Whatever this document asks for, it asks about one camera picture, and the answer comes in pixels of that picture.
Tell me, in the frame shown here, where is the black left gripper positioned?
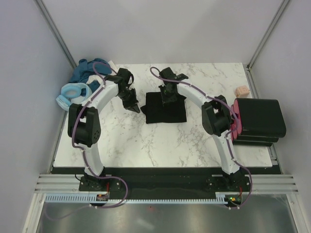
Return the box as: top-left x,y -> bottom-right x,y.
117,88 -> 140,114

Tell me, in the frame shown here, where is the black t shirt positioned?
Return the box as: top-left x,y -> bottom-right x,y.
140,92 -> 187,124

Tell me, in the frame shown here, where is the blue t shirt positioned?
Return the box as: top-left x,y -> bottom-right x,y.
69,58 -> 112,93

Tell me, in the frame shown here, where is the black and pink drawer box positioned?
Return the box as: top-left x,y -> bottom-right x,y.
231,98 -> 287,147

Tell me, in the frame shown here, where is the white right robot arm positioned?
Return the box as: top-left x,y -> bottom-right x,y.
160,79 -> 241,191

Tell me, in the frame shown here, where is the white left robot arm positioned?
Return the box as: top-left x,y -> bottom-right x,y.
68,74 -> 140,191

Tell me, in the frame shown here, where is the white t shirt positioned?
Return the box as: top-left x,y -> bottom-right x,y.
87,60 -> 122,85

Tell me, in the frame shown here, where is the pink foam cube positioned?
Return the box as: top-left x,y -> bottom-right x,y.
234,85 -> 250,98

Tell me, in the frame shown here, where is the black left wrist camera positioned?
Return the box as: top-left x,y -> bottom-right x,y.
117,68 -> 134,86

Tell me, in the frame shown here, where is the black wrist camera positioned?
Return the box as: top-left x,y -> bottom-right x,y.
159,67 -> 188,83
117,68 -> 134,86

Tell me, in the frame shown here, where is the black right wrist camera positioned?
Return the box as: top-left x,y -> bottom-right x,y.
159,67 -> 188,83

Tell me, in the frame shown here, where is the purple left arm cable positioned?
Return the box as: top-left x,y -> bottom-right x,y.
45,62 -> 129,220

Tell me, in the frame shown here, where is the light blue ring toy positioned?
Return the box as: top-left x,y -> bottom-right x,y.
56,83 -> 92,112

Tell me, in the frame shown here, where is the aluminium frame rail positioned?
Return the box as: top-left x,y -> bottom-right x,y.
35,174 -> 298,194

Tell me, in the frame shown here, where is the white slotted cable duct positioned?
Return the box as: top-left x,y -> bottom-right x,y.
45,193 -> 235,204

